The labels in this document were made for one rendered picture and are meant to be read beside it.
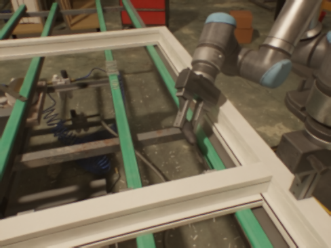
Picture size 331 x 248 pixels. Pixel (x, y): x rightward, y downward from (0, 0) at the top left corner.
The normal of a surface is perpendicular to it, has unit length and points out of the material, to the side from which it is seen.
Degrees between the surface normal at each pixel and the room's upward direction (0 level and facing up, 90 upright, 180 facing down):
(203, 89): 63
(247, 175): 0
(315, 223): 0
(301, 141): 0
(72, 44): 90
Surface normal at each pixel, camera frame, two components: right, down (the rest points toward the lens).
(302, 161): 0.25, 0.59
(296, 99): -0.02, -0.79
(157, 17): -0.12, 0.61
